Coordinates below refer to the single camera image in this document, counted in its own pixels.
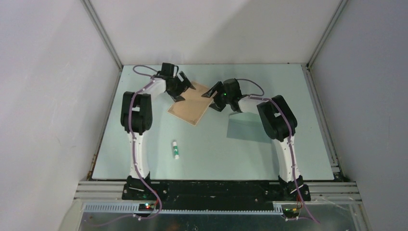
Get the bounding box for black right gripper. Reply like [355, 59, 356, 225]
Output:
[202, 82, 232, 113]

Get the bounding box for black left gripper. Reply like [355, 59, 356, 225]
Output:
[166, 72, 195, 103]

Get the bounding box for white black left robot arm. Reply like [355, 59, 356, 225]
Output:
[120, 63, 195, 201]

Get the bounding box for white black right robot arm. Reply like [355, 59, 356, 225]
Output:
[202, 78, 304, 201]

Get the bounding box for green white glue stick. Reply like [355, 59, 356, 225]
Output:
[172, 141, 179, 159]

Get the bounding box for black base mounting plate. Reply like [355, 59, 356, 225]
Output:
[122, 177, 311, 212]

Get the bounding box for left controller board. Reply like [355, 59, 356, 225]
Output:
[138, 203, 155, 212]

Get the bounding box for controller board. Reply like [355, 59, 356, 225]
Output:
[282, 208, 301, 219]
[138, 203, 155, 212]

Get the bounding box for right controller board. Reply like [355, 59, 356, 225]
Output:
[282, 208, 301, 219]

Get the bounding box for aluminium frame rail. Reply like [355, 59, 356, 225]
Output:
[74, 181, 362, 204]

